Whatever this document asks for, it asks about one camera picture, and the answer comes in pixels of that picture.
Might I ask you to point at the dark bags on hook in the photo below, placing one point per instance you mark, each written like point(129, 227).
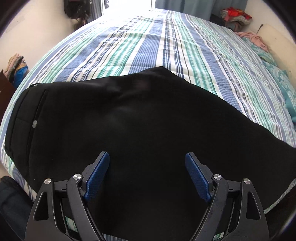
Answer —
point(76, 9)

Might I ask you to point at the red clothes pile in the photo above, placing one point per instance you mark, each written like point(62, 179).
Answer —
point(235, 19)

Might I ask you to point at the black pants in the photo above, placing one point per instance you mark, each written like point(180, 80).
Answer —
point(147, 122)

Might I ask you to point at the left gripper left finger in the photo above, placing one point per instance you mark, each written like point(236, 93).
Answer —
point(60, 209)

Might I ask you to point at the dark brown drawer cabinet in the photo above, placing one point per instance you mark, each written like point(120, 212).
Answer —
point(7, 91)

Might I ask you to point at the blue curtain right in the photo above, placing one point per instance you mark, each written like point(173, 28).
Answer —
point(200, 8)

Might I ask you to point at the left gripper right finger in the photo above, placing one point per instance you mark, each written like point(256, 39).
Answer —
point(234, 210)

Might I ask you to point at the cream padded headboard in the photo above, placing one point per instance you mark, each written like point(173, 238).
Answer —
point(282, 50)

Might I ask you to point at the teal patterned pillow back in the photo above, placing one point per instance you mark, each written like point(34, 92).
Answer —
point(279, 75)

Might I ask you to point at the pink garment on bed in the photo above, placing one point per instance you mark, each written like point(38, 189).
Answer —
point(254, 38)

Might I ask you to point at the clothes pile beside cabinet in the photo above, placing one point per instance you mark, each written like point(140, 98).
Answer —
point(16, 70)

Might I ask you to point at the striped blue green bedspread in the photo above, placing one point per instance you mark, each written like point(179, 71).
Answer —
point(204, 54)

